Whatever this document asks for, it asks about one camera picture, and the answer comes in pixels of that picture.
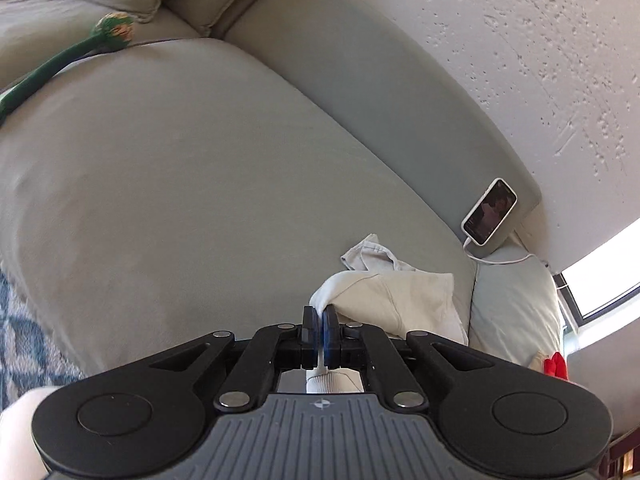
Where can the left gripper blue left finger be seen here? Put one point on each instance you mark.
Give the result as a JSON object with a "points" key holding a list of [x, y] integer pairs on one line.
{"points": [[273, 350]]}

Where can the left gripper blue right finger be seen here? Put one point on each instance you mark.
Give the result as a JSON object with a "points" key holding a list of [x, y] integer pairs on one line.
{"points": [[366, 350]]}

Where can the light grey side cushion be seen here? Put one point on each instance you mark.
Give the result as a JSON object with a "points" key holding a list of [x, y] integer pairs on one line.
{"points": [[515, 312]]}

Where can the red folded garment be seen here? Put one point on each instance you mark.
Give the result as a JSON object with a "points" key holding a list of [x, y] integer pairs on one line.
{"points": [[555, 366]]}

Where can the white smartphone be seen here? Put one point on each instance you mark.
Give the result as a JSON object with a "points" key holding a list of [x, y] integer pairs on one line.
{"points": [[490, 211]]}

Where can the grey sofa seat cushion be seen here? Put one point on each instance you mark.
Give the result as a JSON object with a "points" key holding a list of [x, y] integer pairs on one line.
{"points": [[153, 195], [34, 30]]}

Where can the blue white patterned rug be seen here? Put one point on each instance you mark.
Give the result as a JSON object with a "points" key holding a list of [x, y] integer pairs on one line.
{"points": [[29, 357]]}

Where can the person knee in white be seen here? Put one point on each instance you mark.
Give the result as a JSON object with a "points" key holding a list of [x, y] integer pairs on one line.
{"points": [[20, 459]]}

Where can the grey sofa backrest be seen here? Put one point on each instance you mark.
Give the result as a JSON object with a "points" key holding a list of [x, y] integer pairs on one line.
{"points": [[390, 94]]}

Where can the green fabric massage hammer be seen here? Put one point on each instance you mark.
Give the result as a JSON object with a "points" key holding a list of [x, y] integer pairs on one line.
{"points": [[111, 33]]}

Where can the left grey sofa seat cushion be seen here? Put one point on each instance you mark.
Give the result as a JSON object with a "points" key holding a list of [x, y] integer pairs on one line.
{"points": [[34, 30]]}

